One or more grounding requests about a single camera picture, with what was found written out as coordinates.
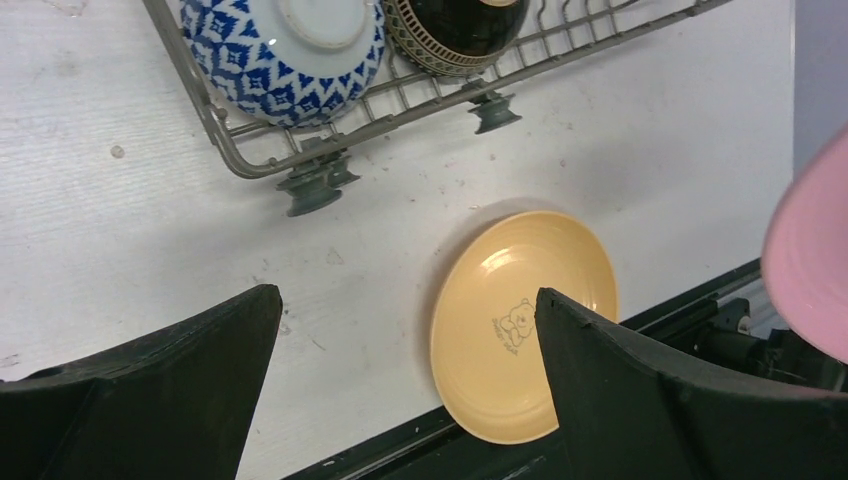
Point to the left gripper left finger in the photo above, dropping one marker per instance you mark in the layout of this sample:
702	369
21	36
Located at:
176	403

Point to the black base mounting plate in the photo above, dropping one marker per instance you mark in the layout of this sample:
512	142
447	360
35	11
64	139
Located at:
728	321

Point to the grey wire dish rack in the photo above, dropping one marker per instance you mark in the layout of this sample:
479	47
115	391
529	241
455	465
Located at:
313	161

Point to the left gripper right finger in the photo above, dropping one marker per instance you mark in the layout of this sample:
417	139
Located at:
631	407

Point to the dark brown glazed bowl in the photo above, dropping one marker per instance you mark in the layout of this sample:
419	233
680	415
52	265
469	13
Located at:
454	38

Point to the light pink bottom plate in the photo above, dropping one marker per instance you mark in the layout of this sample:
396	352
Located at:
804	258

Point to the beige bear print plate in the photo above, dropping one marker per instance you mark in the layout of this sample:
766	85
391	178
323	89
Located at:
484	349

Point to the orange patterned small bowl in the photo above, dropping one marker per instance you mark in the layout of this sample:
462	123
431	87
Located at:
294	64

